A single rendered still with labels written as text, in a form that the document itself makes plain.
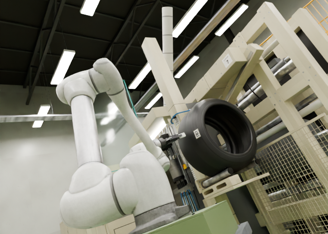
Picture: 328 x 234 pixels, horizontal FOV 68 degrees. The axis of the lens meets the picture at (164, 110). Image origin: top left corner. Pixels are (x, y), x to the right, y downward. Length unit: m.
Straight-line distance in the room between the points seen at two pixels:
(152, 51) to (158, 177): 1.87
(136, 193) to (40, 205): 9.73
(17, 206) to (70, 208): 9.51
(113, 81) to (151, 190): 0.63
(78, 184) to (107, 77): 0.55
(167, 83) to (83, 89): 1.27
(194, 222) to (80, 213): 0.42
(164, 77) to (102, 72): 1.23
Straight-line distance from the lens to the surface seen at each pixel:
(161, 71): 2.45
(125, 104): 1.36
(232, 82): 2.24
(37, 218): 10.43
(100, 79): 1.26
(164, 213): 0.86
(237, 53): 2.12
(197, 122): 1.75
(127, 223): 2.10
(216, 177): 1.86
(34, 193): 10.61
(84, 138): 1.07
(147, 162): 0.88
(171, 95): 2.30
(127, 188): 0.88
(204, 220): 0.65
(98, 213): 0.91
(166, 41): 2.88
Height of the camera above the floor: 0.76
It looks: 23 degrees up
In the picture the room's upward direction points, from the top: 22 degrees counter-clockwise
